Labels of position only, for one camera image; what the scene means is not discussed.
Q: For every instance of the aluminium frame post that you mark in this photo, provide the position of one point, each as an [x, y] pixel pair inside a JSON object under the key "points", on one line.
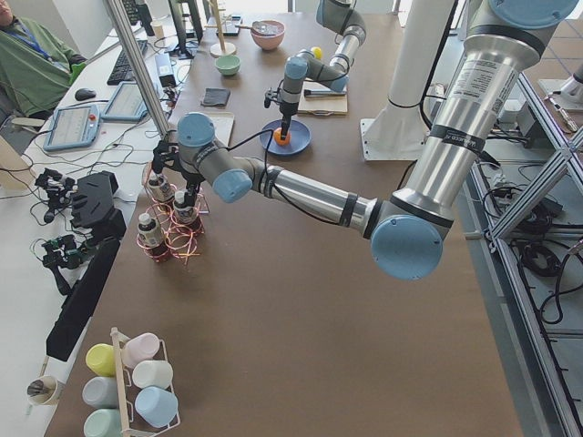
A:
{"points": [[116, 12]]}

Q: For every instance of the paper cup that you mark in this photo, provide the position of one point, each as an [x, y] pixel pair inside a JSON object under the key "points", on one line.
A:
{"points": [[45, 390]]}

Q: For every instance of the blue cup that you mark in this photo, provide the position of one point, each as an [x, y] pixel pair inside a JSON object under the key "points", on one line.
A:
{"points": [[156, 406]]}

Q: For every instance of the blue teach pendant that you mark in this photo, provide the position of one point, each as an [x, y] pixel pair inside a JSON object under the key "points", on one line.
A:
{"points": [[126, 104], [73, 127]]}

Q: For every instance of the copper wire bottle rack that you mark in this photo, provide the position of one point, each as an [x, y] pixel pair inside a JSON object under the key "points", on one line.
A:
{"points": [[181, 240]]}

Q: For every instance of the blue teach pendant far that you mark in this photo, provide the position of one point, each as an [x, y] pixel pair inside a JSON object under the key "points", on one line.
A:
{"points": [[126, 104]]}

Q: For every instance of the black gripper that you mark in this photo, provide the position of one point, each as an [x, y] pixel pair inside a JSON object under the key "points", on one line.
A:
{"points": [[287, 110], [190, 177]]}

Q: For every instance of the yellow cup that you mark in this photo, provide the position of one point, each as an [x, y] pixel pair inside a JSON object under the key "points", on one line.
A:
{"points": [[100, 358]]}

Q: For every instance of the tea bottle two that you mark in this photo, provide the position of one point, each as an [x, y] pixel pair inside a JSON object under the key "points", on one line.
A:
{"points": [[186, 217]]}

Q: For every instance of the grey folded cloth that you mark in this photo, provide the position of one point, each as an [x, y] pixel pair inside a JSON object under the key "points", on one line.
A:
{"points": [[215, 97]]}

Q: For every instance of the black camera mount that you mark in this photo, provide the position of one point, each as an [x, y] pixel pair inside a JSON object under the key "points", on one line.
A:
{"points": [[81, 270]]}

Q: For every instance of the steel muddler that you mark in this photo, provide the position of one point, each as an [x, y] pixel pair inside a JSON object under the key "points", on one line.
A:
{"points": [[322, 93]]}

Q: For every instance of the blue teach pendant near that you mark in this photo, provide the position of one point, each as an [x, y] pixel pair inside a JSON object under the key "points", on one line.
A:
{"points": [[73, 127]]}

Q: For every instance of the black monitor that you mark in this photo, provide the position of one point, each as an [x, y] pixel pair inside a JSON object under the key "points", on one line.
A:
{"points": [[188, 27]]}

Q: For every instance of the tea bottle three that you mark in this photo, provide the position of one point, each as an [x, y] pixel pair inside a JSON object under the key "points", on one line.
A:
{"points": [[151, 238]]}

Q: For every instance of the pink bowl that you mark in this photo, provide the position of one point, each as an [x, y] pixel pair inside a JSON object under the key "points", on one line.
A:
{"points": [[269, 43]]}

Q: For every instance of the black keyboard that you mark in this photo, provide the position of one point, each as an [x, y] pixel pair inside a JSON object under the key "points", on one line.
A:
{"points": [[121, 72]]}

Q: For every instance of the white cup rack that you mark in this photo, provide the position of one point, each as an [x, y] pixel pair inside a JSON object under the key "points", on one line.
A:
{"points": [[131, 423]]}

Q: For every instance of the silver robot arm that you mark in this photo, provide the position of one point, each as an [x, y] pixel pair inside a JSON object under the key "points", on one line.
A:
{"points": [[407, 229], [341, 18]]}

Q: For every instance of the black computer mouse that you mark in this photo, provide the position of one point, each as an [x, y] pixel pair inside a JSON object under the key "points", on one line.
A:
{"points": [[83, 94]]}

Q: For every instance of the green cup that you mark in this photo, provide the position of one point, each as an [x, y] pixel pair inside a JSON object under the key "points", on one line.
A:
{"points": [[103, 423]]}

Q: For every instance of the cream serving tray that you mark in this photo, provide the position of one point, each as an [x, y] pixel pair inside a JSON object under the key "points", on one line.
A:
{"points": [[223, 122]]}

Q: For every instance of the orange fruit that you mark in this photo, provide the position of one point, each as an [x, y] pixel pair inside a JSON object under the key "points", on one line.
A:
{"points": [[282, 139]]}

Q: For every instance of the wooden mug tree stand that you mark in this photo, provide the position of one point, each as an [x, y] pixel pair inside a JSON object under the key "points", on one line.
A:
{"points": [[223, 47]]}

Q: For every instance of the pink cup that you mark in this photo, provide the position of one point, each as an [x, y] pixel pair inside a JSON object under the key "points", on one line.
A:
{"points": [[141, 348]]}

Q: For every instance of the white cup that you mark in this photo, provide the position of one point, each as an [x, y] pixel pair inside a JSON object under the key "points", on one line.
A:
{"points": [[153, 373]]}

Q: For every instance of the grey cup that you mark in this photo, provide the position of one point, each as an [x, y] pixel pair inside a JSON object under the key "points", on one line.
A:
{"points": [[101, 393]]}

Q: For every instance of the tea bottle one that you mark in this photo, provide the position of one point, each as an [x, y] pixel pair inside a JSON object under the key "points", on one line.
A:
{"points": [[159, 188]]}

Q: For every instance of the blue plate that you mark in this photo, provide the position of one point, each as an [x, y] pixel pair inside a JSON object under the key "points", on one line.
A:
{"points": [[297, 139]]}

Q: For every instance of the yellow lemon back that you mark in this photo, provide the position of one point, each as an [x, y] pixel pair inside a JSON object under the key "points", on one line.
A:
{"points": [[317, 52]]}

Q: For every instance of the green bowl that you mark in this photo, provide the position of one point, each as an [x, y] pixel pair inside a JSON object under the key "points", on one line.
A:
{"points": [[228, 65]]}

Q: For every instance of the wooden cutting board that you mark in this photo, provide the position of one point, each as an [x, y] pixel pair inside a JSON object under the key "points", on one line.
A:
{"points": [[322, 106]]}

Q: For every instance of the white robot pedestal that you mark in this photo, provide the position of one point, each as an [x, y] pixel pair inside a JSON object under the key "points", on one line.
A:
{"points": [[397, 132]]}

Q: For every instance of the metal ice scoop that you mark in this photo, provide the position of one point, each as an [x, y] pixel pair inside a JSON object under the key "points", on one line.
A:
{"points": [[262, 28]]}

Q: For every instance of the person in green jacket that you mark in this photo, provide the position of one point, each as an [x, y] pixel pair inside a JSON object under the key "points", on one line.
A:
{"points": [[37, 68]]}

